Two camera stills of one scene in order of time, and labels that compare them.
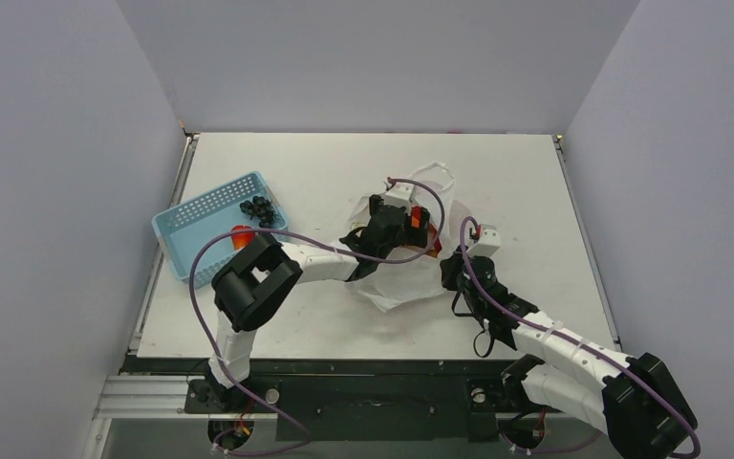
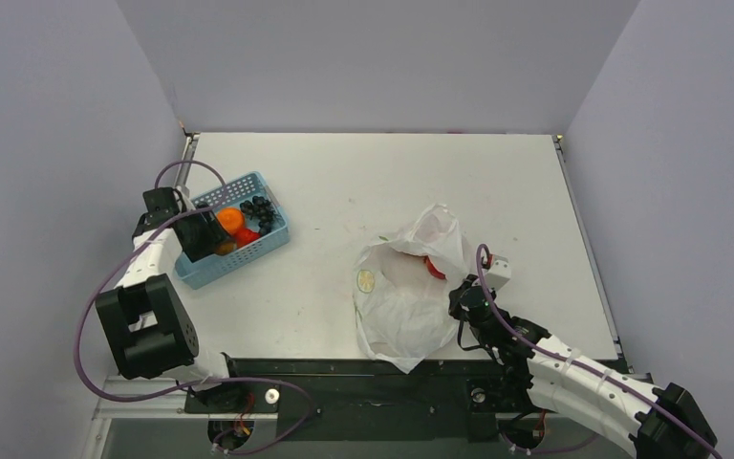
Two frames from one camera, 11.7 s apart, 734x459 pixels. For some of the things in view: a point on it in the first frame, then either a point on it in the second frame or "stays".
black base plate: (368, 402) stays
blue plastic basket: (182, 230) stays
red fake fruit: (241, 240) stays
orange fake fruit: (416, 220) to (231, 218)
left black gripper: (414, 236) to (213, 233)
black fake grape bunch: (260, 207) stays
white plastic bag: (417, 276) to (401, 288)
